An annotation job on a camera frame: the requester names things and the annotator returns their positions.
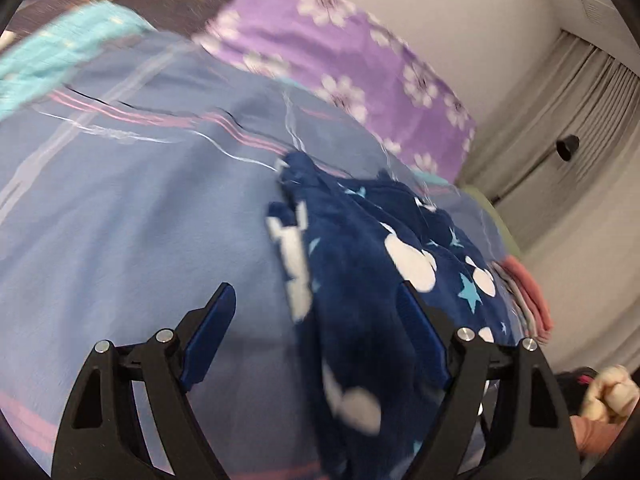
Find navy fleece star garment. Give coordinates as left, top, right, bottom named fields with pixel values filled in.
left=266, top=152, right=515, bottom=479

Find pink sleeved right forearm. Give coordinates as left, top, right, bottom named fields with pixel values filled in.
left=570, top=416, right=625, bottom=456

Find white gloved right hand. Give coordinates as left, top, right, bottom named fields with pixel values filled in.
left=579, top=365, right=639, bottom=424

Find black and pink object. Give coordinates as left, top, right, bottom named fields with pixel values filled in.
left=555, top=367, right=598, bottom=416

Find folded pink garment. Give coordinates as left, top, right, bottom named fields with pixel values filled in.
left=500, top=255, right=553, bottom=342

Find folded grey garment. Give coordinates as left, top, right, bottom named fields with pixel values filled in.
left=502, top=275, right=538, bottom=338

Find green bed sheet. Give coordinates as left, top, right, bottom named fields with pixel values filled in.
left=461, top=185, right=522, bottom=259

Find blue plaid bed blanket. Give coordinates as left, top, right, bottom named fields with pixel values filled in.
left=0, top=1, right=522, bottom=480

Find black curtain tieback knob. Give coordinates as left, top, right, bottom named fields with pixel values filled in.
left=555, top=134, right=580, bottom=162

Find beige window curtain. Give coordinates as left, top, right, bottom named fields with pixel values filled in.
left=458, top=32, right=639, bottom=250

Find purple floral pillow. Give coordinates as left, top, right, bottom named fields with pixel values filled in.
left=193, top=0, right=476, bottom=182

